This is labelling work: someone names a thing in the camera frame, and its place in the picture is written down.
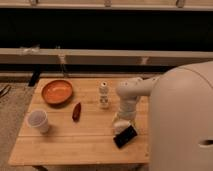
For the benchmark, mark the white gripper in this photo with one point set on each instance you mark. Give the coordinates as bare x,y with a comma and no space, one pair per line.
122,115

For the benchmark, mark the black eraser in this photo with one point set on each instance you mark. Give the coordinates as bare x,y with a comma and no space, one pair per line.
125,136

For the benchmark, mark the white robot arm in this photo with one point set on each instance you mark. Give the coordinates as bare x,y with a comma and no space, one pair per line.
180,116

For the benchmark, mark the white sponge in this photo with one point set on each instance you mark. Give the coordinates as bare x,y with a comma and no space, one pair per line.
120,126

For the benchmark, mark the white bottle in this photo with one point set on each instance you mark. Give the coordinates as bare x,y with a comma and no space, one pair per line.
103,95

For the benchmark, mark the wooden table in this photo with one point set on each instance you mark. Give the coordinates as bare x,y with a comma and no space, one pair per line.
87,141

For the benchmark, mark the red-brown chili pepper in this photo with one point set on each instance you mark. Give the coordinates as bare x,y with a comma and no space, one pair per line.
76,112

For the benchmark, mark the orange bowl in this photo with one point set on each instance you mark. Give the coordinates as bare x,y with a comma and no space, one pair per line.
57,92

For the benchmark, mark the white paper cup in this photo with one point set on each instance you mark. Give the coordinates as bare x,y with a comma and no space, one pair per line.
38,119

